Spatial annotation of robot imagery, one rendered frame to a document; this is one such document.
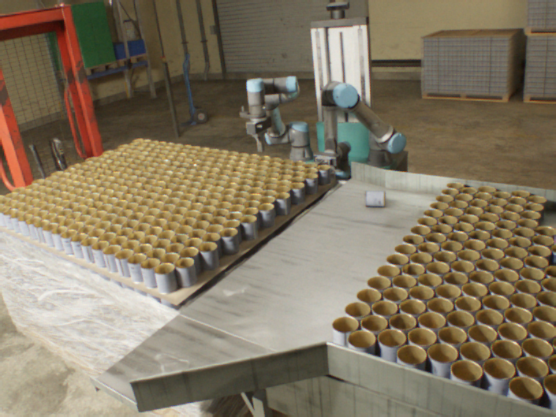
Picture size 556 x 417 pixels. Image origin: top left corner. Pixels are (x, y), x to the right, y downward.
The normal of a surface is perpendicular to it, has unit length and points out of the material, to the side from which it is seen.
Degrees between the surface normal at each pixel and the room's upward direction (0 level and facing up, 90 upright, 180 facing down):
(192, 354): 0
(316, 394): 90
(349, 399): 90
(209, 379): 90
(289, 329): 0
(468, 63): 88
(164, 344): 0
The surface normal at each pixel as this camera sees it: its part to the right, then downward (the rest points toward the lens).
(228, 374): 0.17, 0.38
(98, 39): 0.82, 0.14
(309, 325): -0.12, -0.91
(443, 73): -0.56, 0.37
